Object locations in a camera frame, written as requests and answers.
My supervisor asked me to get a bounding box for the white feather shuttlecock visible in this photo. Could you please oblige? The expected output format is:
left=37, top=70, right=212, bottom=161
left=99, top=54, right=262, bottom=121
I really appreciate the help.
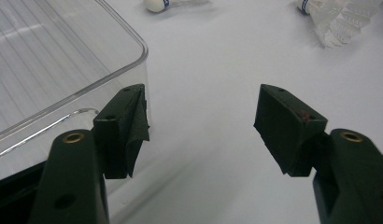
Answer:
left=296, top=0, right=383, bottom=49
left=143, top=0, right=212, bottom=14

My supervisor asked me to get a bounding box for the clear plastic bin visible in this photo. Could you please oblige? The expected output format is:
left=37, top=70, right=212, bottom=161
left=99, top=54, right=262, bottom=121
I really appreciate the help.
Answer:
left=0, top=0, right=150, bottom=185

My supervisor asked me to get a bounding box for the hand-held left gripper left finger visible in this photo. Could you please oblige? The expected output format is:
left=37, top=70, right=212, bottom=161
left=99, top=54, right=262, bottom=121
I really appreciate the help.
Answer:
left=92, top=83, right=150, bottom=180

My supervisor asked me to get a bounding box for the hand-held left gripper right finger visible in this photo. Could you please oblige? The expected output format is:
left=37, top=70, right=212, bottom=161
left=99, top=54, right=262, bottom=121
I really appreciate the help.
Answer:
left=253, top=83, right=329, bottom=177

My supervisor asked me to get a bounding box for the white table cover board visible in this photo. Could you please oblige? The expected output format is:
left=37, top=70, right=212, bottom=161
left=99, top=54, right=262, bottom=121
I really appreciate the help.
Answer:
left=0, top=0, right=383, bottom=224

